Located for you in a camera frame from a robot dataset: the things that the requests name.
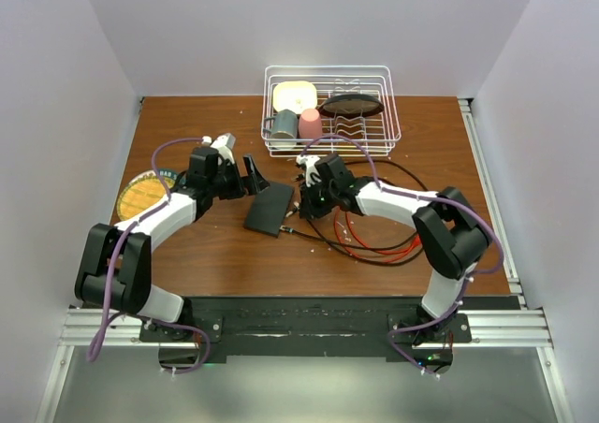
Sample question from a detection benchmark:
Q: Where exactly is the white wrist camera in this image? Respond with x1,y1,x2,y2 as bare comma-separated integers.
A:
200,133,236,164
296,154,321,187

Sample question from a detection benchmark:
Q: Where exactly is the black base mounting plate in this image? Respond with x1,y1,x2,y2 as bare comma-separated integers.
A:
139,295,525,372

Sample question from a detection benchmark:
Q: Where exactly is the pink cup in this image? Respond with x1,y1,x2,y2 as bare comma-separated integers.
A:
298,109,323,139

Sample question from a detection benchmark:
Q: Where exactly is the white wire dish rack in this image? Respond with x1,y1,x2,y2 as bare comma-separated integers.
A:
260,65,402,157

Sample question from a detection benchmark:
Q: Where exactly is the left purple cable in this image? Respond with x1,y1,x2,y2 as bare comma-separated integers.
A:
84,134,212,375

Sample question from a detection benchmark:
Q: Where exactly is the purple cable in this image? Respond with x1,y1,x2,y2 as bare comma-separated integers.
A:
84,134,212,375
299,133,505,380

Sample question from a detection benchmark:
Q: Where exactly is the round yellow green coaster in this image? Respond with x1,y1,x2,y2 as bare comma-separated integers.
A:
116,170,166,221

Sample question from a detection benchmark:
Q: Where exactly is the dark brown oval bowl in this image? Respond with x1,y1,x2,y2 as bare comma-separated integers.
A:
317,94,385,119

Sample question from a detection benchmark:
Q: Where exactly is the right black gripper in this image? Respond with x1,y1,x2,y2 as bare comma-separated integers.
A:
299,177,337,221

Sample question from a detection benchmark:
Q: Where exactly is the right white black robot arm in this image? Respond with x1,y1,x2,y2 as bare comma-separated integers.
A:
296,153,499,342

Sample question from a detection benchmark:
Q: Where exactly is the aluminium frame rail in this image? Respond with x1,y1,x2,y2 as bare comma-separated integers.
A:
35,97,575,423

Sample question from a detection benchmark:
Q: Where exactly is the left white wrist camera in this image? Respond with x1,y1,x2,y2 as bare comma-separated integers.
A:
200,133,236,164

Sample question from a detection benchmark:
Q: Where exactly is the red ethernet cable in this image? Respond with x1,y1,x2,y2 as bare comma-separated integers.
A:
332,207,424,262

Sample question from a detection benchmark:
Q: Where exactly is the grey mug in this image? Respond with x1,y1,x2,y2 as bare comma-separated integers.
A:
263,109,299,139

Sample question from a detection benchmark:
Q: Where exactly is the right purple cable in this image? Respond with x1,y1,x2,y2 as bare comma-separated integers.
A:
299,133,505,380

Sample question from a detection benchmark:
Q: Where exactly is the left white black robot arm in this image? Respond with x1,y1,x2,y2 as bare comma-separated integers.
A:
74,146,270,341

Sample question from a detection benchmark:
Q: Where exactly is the cream square plate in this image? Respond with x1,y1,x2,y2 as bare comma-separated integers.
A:
272,80,317,114

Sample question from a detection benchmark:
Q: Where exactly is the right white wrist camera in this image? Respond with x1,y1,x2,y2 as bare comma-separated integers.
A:
296,154,321,187

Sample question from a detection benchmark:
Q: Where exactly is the black network switch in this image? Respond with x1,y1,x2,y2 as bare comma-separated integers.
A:
243,182,294,238

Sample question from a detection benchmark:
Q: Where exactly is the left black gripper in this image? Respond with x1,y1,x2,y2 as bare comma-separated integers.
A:
208,154,269,200

